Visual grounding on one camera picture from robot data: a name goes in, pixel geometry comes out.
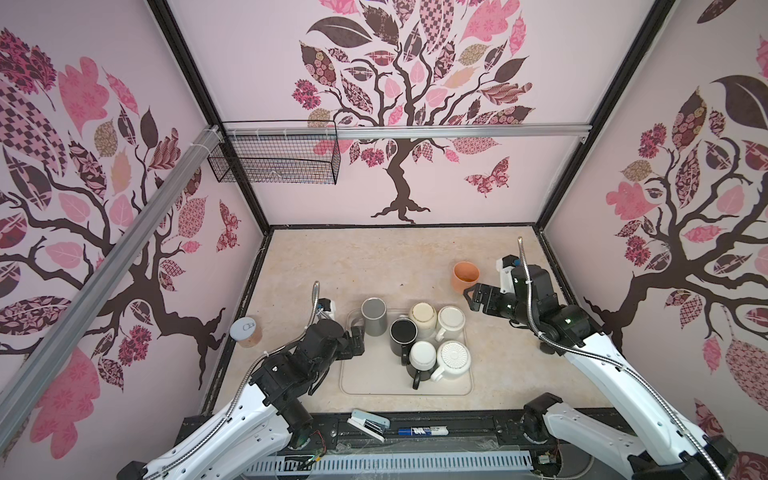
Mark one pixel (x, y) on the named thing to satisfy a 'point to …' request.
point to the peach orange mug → (465, 274)
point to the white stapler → (371, 424)
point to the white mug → (451, 320)
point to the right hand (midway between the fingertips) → (477, 291)
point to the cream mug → (425, 315)
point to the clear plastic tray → (378, 372)
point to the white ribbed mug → (454, 358)
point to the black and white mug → (422, 359)
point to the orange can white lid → (246, 331)
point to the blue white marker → (424, 431)
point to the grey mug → (375, 316)
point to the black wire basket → (277, 152)
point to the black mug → (403, 332)
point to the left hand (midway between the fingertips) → (349, 336)
